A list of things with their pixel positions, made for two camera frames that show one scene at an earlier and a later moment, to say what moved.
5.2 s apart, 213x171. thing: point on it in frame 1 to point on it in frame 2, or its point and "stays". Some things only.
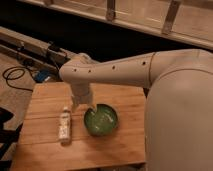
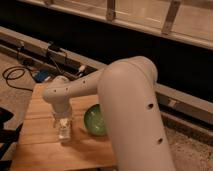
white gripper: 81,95 to 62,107
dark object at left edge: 7,136 stays
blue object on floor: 42,76 stays
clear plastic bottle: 65,127 stays
